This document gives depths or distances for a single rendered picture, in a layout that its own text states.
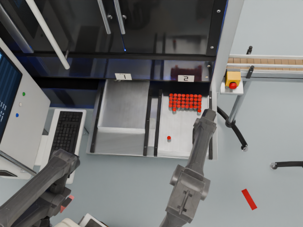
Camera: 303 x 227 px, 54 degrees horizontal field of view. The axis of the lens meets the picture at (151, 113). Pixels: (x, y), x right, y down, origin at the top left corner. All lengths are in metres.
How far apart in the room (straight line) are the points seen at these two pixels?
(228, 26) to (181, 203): 0.76
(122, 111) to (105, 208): 1.00
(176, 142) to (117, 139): 0.33
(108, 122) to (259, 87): 1.62
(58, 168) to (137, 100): 0.78
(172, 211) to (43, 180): 0.43
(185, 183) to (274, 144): 1.85
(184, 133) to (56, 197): 0.75
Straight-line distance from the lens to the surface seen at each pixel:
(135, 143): 1.60
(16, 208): 0.94
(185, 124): 1.63
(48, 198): 1.20
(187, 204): 0.84
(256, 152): 2.58
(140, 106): 1.68
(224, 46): 1.39
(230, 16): 1.26
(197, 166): 0.92
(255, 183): 2.51
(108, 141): 1.63
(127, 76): 1.62
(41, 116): 1.82
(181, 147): 1.57
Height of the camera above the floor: 2.37
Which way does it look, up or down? 64 degrees down
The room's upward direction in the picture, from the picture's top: 9 degrees counter-clockwise
